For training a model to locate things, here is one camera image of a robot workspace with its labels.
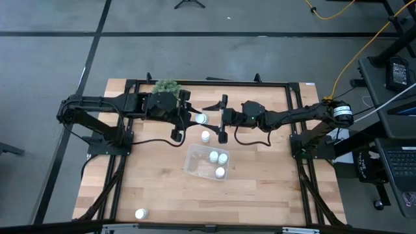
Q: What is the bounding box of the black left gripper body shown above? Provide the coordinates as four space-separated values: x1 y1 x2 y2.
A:
170 89 192 143

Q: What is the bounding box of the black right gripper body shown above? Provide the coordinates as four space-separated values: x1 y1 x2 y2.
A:
218 94 244 144

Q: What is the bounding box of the clear plastic basket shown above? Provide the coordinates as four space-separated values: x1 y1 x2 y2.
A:
183 143 231 181

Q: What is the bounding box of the green potted plant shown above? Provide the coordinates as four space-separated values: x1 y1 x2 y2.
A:
151 78 183 98

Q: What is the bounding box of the black tripod stand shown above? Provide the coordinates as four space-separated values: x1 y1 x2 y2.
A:
174 0 206 10

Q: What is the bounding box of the white paper sheet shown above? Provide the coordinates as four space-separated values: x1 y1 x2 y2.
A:
326 125 355 164

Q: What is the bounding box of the black bag white lettering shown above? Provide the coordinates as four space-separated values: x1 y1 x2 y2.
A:
352 148 391 185

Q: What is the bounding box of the black side desk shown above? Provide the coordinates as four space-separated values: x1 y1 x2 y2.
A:
358 55 416 139

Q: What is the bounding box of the black power adapter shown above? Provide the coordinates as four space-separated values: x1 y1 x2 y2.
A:
385 57 411 92

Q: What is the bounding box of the dark laptop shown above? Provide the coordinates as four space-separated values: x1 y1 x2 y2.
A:
373 136 416 219

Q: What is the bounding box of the black furniture foot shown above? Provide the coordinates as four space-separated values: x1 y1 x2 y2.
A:
0 142 26 157

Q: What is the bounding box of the black desk leg beam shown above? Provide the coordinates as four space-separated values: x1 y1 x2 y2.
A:
370 0 416 68

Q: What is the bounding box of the black metal table frame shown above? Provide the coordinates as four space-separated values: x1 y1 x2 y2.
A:
76 71 347 228

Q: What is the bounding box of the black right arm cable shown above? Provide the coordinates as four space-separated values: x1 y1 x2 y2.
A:
233 125 272 147

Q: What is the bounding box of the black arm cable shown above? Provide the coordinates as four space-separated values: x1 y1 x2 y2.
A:
129 136 187 149
233 125 272 147

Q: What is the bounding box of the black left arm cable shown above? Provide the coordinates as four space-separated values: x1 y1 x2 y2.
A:
129 136 187 149

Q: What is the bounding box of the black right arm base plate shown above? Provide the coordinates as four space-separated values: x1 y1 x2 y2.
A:
290 133 336 161

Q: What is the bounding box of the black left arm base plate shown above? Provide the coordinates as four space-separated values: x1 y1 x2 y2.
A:
81 129 135 157

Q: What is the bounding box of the long yellow extension cable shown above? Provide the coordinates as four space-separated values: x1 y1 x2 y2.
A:
322 0 416 103

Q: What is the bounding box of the short yellow floor cable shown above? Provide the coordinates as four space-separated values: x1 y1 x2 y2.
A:
304 0 357 21

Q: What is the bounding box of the white cable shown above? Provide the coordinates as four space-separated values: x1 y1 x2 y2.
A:
352 83 416 124

